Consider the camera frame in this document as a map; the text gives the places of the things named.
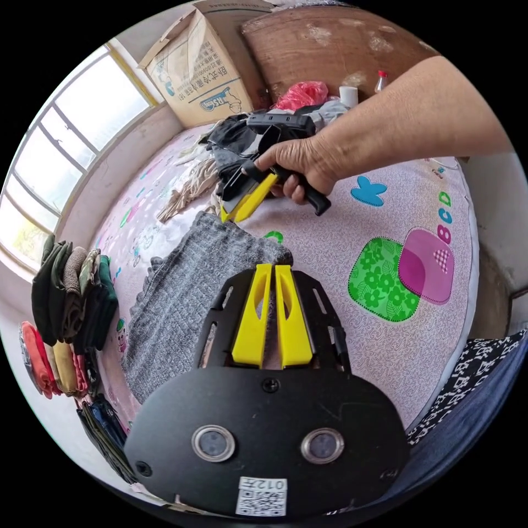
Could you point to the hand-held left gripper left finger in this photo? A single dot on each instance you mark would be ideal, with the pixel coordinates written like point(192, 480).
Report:
point(251, 326)

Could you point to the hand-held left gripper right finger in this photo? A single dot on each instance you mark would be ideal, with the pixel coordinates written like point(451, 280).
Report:
point(293, 330)

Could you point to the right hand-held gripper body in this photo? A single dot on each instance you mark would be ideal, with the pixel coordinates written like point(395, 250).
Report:
point(241, 175)

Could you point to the gray knitted long sleeve sweater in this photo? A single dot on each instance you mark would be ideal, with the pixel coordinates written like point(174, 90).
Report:
point(177, 297)

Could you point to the person's right forearm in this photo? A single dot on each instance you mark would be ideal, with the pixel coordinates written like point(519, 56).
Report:
point(412, 111)

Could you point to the person's right hand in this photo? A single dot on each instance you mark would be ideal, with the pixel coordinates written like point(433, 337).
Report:
point(307, 159)

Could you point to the heap of unfolded clothes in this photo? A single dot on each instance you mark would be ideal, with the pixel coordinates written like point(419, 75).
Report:
point(231, 138)

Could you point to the bed with pink printed sheet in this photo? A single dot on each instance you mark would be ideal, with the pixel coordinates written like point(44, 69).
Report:
point(330, 239)

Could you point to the red plastic bag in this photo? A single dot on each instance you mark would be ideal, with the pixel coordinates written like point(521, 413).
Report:
point(301, 94)

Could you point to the brown cardboard carton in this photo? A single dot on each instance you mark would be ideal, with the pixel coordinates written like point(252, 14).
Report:
point(198, 70)

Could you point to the white cup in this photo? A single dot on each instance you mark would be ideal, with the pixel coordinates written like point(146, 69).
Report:
point(349, 96)

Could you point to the brown wooden board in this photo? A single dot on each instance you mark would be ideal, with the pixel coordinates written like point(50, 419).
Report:
point(330, 49)

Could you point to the clear bottle with red cap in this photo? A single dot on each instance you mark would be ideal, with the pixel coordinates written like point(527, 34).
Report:
point(381, 82)

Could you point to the pile of folded clothes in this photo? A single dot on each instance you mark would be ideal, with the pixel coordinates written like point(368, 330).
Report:
point(78, 297)

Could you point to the person's body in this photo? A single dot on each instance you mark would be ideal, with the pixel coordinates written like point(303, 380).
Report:
point(466, 396)

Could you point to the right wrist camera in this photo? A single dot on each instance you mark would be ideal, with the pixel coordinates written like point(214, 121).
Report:
point(284, 122)

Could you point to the window with white frame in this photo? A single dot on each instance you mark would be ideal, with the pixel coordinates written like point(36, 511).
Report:
point(74, 128)

